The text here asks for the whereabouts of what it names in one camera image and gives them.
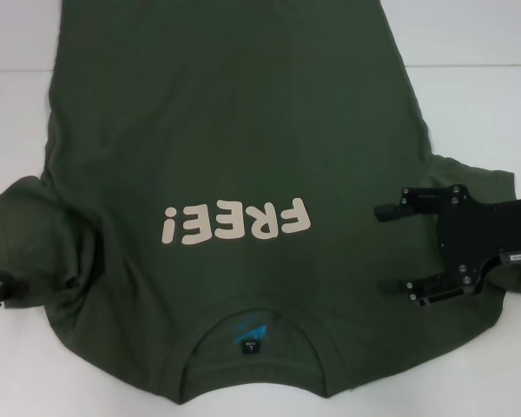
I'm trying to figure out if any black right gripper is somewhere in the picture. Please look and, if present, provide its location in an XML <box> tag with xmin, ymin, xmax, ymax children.
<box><xmin>373</xmin><ymin>183</ymin><xmax>521</xmax><ymax>310</ymax></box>

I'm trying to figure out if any dark green FREE! shirt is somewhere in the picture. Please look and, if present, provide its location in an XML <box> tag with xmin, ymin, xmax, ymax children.
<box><xmin>0</xmin><ymin>0</ymin><xmax>521</xmax><ymax>388</ymax></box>

